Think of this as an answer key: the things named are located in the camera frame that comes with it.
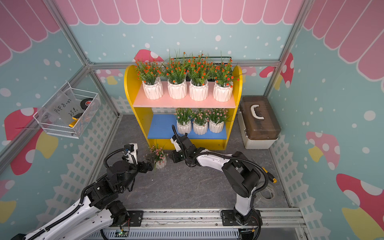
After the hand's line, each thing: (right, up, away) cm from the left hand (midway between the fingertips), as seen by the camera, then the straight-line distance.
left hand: (147, 155), depth 74 cm
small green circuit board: (-11, -38, -2) cm, 40 cm away
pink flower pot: (+18, +20, +7) cm, 28 cm away
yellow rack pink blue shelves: (-3, +21, +29) cm, 36 cm away
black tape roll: (-35, +27, +6) cm, 45 cm away
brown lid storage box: (+64, +14, +19) cm, 69 cm away
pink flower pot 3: (+35, +19, +7) cm, 41 cm away
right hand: (+9, -3, +13) cm, 16 cm away
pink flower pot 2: (+27, +17, +9) cm, 33 cm away
